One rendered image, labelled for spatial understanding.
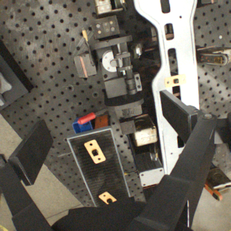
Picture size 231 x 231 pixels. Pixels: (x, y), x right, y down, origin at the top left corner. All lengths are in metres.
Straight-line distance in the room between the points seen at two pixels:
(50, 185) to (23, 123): 1.38
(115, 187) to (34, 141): 0.52
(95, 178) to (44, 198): 1.97
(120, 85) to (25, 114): 0.73
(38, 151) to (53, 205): 2.47
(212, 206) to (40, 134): 3.09
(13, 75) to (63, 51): 0.27
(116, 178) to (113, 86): 0.32
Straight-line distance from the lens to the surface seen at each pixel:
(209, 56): 0.70
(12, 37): 1.03
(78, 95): 0.97
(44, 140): 0.19
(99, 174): 0.62
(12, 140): 2.13
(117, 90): 0.49
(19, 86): 0.95
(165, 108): 0.18
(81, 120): 0.52
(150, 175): 0.72
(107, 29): 0.51
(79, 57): 0.56
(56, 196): 2.50
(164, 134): 0.76
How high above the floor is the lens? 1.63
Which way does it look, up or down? 67 degrees down
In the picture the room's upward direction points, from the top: 169 degrees clockwise
